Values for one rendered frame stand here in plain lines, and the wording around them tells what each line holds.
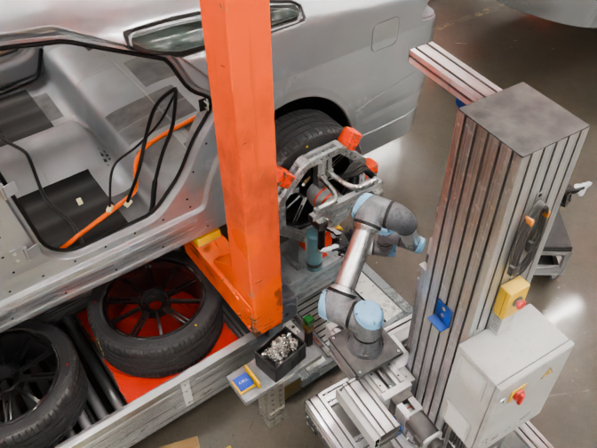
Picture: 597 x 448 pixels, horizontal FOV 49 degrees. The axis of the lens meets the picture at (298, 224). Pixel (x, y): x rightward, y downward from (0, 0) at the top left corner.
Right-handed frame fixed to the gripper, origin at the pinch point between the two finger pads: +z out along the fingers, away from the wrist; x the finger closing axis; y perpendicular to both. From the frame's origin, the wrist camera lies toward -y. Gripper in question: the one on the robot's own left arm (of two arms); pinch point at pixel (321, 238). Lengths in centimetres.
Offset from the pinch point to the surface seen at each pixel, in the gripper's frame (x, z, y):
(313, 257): 7.7, 4.9, 22.9
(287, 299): -5.4, 16.3, 42.7
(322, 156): 25.5, 3.6, -29.0
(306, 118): 47, 14, -34
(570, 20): 233, -144, 3
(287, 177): 11.2, 17.7, -26.3
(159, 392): -67, 66, 44
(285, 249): 44, 26, 60
